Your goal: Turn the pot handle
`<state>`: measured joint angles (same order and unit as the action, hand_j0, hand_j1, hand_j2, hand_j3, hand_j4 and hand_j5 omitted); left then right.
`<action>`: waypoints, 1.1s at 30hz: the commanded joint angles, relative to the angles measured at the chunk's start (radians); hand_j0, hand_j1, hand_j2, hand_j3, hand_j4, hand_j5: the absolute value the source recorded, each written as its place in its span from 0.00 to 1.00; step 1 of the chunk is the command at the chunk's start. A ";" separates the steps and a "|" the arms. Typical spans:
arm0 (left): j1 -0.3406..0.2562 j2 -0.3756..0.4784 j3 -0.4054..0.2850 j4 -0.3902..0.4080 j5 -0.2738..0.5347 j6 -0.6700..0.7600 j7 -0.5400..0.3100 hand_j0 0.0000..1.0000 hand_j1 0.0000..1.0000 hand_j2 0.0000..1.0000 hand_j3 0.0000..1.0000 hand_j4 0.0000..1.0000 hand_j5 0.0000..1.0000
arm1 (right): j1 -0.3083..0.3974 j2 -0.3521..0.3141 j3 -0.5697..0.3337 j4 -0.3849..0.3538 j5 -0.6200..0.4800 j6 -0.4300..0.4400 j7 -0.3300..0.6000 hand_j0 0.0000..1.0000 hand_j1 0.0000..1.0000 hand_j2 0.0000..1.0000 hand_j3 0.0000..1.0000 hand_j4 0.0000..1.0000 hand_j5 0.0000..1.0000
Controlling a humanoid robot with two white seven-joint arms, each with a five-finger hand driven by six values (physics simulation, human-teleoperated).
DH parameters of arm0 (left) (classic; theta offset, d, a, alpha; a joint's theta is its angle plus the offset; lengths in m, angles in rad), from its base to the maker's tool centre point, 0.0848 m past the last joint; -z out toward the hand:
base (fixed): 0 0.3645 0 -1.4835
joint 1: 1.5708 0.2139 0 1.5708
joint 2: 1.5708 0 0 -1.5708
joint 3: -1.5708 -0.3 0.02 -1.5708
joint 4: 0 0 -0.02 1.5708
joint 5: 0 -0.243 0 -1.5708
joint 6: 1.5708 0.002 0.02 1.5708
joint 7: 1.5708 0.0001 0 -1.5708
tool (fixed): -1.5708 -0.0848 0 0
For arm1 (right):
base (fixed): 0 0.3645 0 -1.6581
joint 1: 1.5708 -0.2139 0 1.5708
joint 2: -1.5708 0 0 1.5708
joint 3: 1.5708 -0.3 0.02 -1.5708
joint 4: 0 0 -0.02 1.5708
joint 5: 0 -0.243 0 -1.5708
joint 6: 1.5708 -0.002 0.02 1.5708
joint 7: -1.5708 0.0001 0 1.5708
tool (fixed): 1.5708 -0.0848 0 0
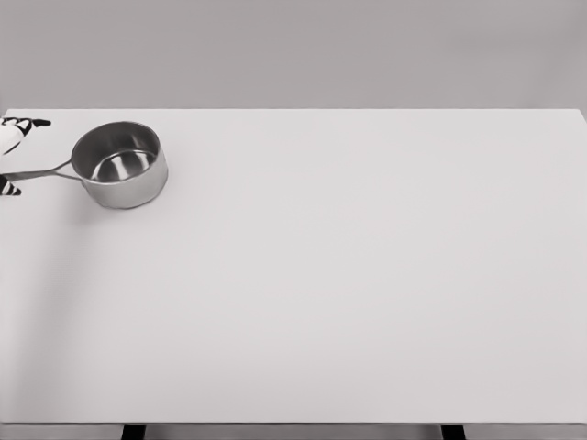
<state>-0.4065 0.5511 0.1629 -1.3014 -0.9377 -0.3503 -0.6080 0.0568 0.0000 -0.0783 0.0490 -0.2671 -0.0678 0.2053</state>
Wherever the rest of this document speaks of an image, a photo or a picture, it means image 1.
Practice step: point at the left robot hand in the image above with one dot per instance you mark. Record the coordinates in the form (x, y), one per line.
(10, 135)

